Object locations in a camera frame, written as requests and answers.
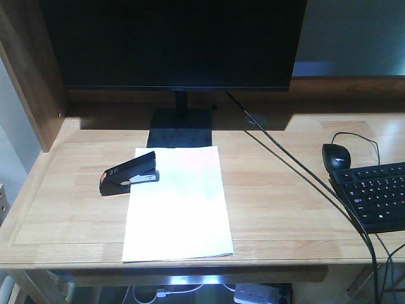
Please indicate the white paper stack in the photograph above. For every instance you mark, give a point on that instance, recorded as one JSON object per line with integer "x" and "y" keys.
{"x": 182, "y": 215}

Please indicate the black stapler with orange tab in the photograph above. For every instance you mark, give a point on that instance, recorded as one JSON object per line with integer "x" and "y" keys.
{"x": 118, "y": 179}

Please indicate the wooden desk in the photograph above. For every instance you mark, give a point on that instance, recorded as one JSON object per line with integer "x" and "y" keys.
{"x": 279, "y": 225}

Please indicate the white power strip under desk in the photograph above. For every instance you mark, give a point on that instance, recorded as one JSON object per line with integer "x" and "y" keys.
{"x": 253, "y": 293}

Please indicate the black monitor with stand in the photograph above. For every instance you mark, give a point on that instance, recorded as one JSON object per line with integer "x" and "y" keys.
{"x": 177, "y": 46}

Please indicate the black computer mouse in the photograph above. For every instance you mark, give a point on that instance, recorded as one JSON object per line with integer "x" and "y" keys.
{"x": 335, "y": 157}

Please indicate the black keyboard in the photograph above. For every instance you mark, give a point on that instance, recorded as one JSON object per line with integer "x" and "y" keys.
{"x": 374, "y": 194}

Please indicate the grey desk cable grommet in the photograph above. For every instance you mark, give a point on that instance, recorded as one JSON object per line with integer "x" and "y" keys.
{"x": 256, "y": 117}

